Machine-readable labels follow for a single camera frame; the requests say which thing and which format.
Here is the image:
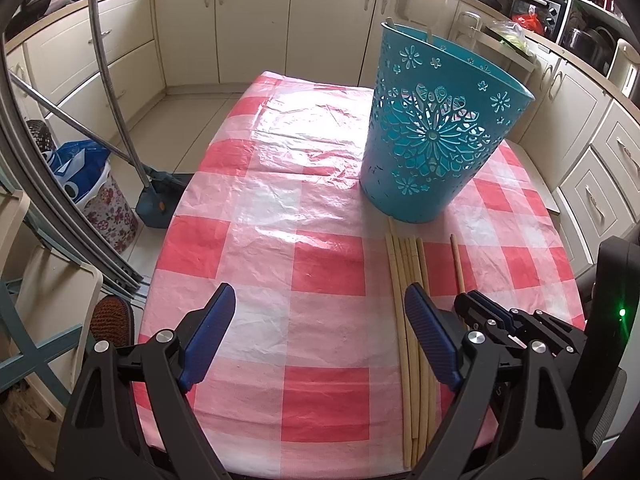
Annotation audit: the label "white hanging plastic bin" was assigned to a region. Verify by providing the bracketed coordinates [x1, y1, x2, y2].
[392, 0, 453, 31]

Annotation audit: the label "cream kitchen cabinet run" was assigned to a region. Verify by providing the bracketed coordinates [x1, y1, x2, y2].
[450, 0, 640, 281]

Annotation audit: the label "cream plastic folding stool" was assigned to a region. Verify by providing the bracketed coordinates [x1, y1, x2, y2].
[0, 190, 106, 411]

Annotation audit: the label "floral trash bin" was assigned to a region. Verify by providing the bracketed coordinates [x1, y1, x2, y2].
[75, 170, 140, 255]

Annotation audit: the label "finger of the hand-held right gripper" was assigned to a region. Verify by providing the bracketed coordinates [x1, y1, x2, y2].
[470, 290, 588, 356]
[453, 294, 504, 334]

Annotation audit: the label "white jug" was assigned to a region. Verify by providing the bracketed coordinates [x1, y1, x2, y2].
[606, 37, 640, 93]

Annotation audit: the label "stainless steel pot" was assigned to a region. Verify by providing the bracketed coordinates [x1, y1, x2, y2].
[562, 25, 616, 68]

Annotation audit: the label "cream kitchen drawer unit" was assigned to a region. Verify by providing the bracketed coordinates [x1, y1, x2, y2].
[5, 0, 168, 131]

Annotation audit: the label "carved-end wooden chopstick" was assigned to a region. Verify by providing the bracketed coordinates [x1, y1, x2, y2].
[449, 233, 467, 295]

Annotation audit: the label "cream kitchen door cabinets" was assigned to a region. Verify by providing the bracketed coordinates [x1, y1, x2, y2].
[150, 0, 461, 98]

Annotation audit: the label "blue plastic base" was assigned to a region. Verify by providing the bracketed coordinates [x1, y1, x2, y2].
[135, 180, 177, 231]

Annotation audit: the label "teal crossed frame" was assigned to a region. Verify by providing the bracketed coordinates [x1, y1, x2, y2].
[0, 280, 86, 411]

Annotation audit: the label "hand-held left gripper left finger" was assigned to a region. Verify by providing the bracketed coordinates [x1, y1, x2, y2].
[56, 282, 237, 480]

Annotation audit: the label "red plastic bag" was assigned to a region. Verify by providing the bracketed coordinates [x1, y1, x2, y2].
[515, 12, 543, 36]

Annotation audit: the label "black wire basket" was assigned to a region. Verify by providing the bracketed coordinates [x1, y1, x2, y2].
[22, 119, 55, 153]

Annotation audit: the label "black toaster oven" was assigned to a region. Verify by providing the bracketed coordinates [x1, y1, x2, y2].
[510, 0, 571, 43]

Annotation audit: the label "orange bristle brush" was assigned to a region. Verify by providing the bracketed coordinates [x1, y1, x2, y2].
[90, 296, 137, 348]

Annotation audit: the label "grey metal rails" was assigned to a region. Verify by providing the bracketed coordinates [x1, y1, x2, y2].
[0, 35, 151, 306]

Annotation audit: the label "curved chrome tube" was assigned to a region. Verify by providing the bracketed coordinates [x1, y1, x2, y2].
[85, 0, 151, 196]

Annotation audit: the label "bag of green vegetables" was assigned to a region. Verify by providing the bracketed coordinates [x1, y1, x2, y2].
[487, 19, 533, 56]

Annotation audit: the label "pink white checkered tablecloth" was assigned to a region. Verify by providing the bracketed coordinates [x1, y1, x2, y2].
[136, 71, 587, 478]

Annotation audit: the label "blue plastic bag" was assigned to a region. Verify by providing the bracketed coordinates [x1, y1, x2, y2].
[42, 141, 112, 206]

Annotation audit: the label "black wok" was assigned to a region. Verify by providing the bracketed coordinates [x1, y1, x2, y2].
[17, 0, 58, 23]

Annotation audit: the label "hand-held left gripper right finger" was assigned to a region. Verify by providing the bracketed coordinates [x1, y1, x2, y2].
[404, 282, 587, 480]

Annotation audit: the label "bundle of wooden chopsticks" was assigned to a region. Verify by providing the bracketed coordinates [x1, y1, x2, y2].
[385, 217, 441, 466]

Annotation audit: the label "teal perforated plastic basket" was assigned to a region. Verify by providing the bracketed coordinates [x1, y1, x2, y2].
[359, 21, 535, 224]

